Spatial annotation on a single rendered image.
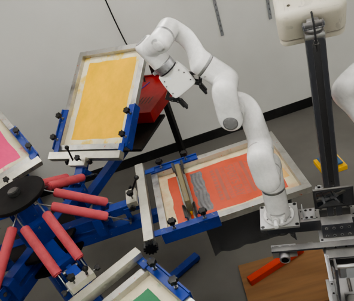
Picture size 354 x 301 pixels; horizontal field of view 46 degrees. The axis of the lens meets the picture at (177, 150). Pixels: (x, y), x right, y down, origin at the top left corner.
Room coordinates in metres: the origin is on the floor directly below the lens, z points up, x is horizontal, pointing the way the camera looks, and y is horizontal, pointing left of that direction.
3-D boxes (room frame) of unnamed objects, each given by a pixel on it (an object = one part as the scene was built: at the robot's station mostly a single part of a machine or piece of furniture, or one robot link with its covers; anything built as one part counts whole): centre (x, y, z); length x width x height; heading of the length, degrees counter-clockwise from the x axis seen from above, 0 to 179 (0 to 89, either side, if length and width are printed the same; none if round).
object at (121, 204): (1.84, 0.38, 1.02); 0.17 x 0.06 x 0.05; 88
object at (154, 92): (3.07, 0.13, 1.06); 0.61 x 0.46 x 0.12; 148
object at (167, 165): (2.11, 0.05, 0.98); 0.30 x 0.05 x 0.07; 88
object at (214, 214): (1.56, 0.06, 0.98); 0.30 x 0.05 x 0.07; 88
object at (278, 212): (1.25, -0.31, 1.21); 0.16 x 0.13 x 0.15; 161
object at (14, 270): (1.86, 0.87, 0.99); 0.82 x 0.79 x 0.12; 88
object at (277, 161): (1.26, -0.31, 1.37); 0.13 x 0.10 x 0.16; 158
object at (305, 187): (1.83, -0.19, 0.97); 0.79 x 0.58 x 0.04; 88
